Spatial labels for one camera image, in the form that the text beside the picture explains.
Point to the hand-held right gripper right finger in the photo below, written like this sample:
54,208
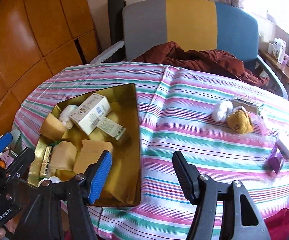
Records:
184,180

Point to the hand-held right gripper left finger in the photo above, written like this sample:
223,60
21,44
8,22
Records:
100,175

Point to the gold tin box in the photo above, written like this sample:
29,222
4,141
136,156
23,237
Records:
127,155

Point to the tan snack packet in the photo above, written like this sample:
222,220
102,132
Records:
64,155

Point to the striped tablecloth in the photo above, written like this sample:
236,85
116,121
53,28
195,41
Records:
197,140

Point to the green and white small box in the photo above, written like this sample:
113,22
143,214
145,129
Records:
110,128

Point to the cream carton box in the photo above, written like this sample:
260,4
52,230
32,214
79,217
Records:
89,115

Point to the white fluffy pouch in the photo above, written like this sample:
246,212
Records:
220,111
67,113

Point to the brown plush pouch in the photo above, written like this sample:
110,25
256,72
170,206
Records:
239,122

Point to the pink clear packet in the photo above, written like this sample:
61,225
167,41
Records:
262,126

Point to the white flat box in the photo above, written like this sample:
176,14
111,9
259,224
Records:
285,146

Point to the red garment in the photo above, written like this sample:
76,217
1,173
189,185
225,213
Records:
287,220

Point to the wooden wardrobe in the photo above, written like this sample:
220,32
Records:
34,30

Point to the maroon jacket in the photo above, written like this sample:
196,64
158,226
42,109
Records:
209,60

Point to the wooden side table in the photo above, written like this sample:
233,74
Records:
284,72

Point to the purple patterned box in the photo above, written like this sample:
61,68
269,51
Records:
287,60

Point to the tall white carton box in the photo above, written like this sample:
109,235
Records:
279,51

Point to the grey yellow blue chair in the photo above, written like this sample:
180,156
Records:
189,20

